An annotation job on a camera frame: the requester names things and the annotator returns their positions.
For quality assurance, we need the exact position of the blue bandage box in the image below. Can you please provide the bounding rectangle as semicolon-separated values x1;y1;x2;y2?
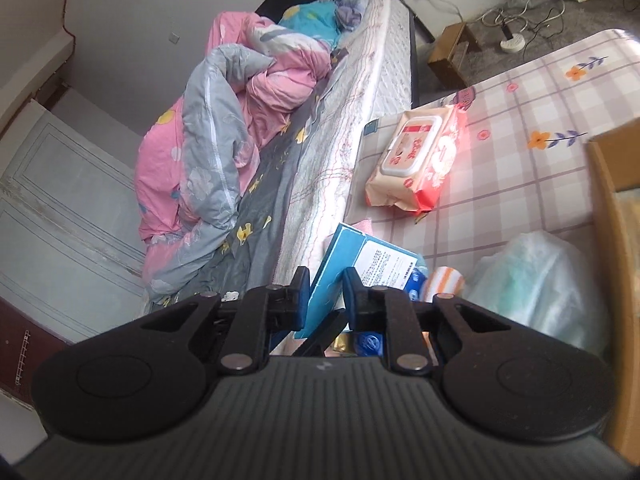
294;223;420;339

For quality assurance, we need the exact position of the red wet wipes pack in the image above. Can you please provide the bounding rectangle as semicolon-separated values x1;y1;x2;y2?
364;104;469;215

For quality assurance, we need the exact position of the black cable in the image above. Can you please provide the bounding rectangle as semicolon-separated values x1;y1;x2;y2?
520;0;570;42

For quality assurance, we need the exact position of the plaid floral mattress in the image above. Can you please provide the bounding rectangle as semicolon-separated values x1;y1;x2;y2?
345;27;640;311

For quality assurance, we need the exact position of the orange striped towel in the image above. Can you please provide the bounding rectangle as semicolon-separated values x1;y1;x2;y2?
422;266;467;303

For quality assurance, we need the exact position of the grey floral bedsheet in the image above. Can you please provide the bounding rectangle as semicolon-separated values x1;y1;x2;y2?
145;50;351;311

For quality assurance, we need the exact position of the brown cardboard box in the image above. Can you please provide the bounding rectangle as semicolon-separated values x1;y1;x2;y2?
585;119;640;461

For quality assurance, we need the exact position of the white plastic bag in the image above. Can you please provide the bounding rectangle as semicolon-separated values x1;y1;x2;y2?
462;230;608;356

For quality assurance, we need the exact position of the pink grey quilt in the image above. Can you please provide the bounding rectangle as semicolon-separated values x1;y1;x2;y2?
135;12;341;306

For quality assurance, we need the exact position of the white door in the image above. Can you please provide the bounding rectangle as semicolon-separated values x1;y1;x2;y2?
0;97;151;346

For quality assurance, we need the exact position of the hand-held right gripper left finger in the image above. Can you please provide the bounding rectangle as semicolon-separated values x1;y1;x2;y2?
141;266;312;376

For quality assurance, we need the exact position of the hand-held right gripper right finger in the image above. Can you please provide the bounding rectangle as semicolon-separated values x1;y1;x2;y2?
341;267;501;375

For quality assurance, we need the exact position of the brown cabinet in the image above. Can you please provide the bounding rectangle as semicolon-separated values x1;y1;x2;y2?
0;295;76;406

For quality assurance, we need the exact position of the teal pillow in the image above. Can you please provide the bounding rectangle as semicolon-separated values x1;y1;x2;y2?
277;0;346;46

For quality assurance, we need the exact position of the white bed mattress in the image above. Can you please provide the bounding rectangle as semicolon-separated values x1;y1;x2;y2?
272;0;416;291

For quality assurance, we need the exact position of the blue tissue packet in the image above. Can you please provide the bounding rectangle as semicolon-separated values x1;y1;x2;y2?
406;255;429;303

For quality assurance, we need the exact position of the white cable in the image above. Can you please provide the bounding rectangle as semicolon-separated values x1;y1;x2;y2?
479;0;548;31

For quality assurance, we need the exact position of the small wooden stool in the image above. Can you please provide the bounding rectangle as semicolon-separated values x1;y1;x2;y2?
426;22;483;91

